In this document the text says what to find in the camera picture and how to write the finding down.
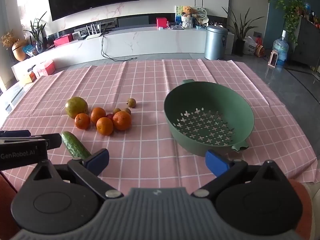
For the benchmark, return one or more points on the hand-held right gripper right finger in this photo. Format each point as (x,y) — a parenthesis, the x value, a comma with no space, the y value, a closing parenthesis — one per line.
(216,162)

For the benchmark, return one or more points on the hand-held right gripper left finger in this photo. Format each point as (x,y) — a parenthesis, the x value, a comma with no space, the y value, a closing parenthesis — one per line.
(97,158)

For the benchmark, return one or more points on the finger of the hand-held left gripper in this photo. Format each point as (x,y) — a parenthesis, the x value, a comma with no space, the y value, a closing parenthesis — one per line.
(51,141)
(15,133)

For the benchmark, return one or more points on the green cucumber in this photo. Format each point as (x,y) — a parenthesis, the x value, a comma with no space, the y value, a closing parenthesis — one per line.
(72,143)

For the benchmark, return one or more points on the orange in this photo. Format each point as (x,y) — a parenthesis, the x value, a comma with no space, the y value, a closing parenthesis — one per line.
(104,126)
(82,121)
(97,114)
(122,120)

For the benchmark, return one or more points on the green-yellow mango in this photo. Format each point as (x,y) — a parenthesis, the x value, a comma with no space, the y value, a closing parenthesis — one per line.
(76,107)

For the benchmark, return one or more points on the small red tomato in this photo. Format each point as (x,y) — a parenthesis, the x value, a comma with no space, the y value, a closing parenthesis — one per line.
(109,116)

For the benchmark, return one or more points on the small brown-yellow fruit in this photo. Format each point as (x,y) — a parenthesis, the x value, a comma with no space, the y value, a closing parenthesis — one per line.
(126,110)
(116,110)
(131,102)

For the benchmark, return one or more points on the green colander bowl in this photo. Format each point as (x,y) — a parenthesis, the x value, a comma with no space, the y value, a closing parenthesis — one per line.
(200,97)

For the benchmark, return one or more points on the yellow box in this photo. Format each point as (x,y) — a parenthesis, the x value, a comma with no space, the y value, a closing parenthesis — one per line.
(27,78)

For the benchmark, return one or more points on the red storage box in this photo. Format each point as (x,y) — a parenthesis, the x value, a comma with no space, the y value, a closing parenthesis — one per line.
(47,68)

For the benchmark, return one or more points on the round orange vase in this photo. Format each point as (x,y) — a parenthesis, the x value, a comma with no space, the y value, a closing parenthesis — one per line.
(19,51)

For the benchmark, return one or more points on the blue packet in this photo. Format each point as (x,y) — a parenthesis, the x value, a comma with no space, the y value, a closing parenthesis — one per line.
(29,50)

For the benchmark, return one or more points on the pink checkered tablecloth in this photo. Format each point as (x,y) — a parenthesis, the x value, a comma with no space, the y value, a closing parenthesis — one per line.
(150,85)

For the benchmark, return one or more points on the pink flat box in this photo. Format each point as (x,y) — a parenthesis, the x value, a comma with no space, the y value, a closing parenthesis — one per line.
(63,41)

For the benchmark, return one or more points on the orchid plant in glass vase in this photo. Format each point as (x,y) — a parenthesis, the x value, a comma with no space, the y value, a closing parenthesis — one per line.
(37,33)

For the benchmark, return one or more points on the small white clock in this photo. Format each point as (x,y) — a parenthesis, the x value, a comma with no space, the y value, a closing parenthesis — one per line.
(78,36)

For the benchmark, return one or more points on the white router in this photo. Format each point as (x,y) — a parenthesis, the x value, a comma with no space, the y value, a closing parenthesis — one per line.
(94,33)

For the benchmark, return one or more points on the potted snake plant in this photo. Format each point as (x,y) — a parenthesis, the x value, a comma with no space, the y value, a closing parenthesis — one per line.
(239,46)

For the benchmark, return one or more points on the grey trash can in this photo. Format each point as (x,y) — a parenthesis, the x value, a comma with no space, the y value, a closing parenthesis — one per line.
(215,42)

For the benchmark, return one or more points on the red-orange bag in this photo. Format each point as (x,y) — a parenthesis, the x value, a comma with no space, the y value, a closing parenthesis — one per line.
(260,50)

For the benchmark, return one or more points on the white plastic bag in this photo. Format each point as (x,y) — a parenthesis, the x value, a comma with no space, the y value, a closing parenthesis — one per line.
(249,46)

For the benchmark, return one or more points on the blue water jug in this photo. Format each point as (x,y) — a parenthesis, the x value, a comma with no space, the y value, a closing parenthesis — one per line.
(280,48)

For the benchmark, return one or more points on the white marble TV cabinet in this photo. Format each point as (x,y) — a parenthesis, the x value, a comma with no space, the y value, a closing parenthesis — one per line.
(155,41)

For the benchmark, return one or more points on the round decorative fan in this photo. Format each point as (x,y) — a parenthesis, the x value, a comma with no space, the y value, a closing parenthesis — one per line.
(200,13)

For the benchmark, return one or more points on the grey side cabinet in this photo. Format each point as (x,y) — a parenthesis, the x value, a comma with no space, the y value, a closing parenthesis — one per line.
(307,42)

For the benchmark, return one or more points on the blue picture box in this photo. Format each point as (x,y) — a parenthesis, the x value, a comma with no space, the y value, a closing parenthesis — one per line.
(178,15)

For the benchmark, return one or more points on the brown teddy bear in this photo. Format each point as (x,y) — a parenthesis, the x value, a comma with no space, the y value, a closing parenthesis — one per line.
(188,10)

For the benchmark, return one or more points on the trailing green ivy plant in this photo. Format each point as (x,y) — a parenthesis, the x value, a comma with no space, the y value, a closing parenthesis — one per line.
(291,12)

